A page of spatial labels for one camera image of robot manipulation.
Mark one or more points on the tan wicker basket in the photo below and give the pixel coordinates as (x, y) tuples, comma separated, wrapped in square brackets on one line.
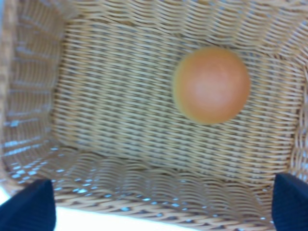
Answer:
[(86, 101)]

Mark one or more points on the red-orange peach fruit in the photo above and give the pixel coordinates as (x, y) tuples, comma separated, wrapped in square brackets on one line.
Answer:
[(211, 85)]

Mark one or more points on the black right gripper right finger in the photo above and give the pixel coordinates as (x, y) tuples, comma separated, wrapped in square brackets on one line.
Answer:
[(290, 203)]

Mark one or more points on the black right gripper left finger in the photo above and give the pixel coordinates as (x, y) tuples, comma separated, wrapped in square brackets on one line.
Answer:
[(31, 209)]

